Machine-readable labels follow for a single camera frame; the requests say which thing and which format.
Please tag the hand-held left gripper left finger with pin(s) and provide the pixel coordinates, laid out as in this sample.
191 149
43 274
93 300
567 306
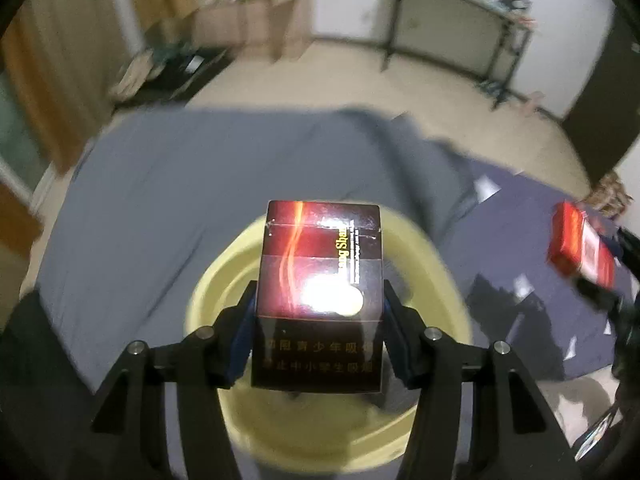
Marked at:
244 332

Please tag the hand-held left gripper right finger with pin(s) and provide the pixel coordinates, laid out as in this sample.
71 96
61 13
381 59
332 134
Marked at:
398 335

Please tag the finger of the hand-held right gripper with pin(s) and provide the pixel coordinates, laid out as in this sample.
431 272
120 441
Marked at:
597 295
625 255

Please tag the bright red cigarette box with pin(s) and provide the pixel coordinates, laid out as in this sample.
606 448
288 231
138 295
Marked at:
575 245

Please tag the dark red cigarette box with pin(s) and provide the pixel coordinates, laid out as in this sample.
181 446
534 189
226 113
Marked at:
310 260

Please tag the pale yellow plastic basin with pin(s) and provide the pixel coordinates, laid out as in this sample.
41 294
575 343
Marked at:
310 435

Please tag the dark blue cloth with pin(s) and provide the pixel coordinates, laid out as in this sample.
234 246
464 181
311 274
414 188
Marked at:
505 240

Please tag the dark door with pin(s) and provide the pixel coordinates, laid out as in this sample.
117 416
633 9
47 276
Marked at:
607 100

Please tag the black cloth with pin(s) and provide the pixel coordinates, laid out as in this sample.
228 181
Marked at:
45 370

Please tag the black low stand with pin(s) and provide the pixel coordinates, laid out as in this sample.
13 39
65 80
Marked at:
175 72

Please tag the black folding table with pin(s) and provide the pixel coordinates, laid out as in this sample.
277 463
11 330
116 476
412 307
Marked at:
450 30

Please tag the wooden cabinet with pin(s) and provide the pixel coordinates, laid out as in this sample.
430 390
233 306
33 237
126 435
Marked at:
260 15

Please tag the brown wooden door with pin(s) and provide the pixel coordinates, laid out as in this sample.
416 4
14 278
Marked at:
40 85

